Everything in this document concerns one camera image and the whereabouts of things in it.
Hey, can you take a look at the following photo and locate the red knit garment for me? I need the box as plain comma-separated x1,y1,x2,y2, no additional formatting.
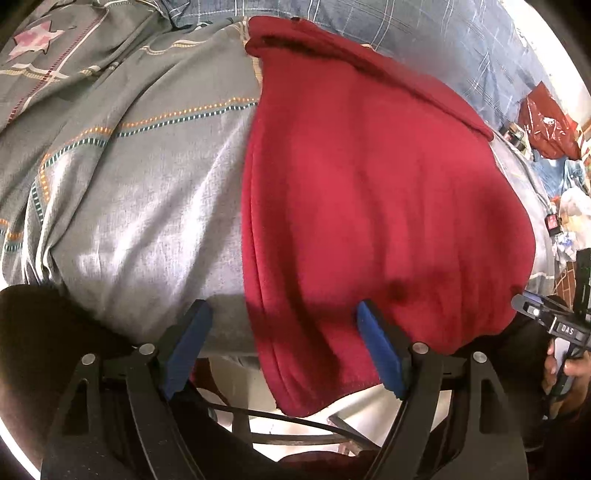
242,16,535,416

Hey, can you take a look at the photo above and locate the person's right hand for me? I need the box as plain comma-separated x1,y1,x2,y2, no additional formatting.
542,339,590,419

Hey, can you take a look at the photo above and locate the small red tag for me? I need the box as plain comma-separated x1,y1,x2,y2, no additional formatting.
545,213,562,237

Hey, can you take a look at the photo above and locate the blue fabric pile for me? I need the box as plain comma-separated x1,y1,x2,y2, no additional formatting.
532,150,590,199

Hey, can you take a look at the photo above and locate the red plastic bag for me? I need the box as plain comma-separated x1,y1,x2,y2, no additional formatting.
518,82,581,160

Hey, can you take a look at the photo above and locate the dark jar on nightstand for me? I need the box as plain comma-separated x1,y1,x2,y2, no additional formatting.
500,122,531,156

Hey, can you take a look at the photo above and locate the blue plaid pillow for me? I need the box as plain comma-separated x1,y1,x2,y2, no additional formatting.
159,0,550,127

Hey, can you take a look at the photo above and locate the grey plaid bed sheet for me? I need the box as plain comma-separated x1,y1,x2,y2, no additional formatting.
0,0,562,357

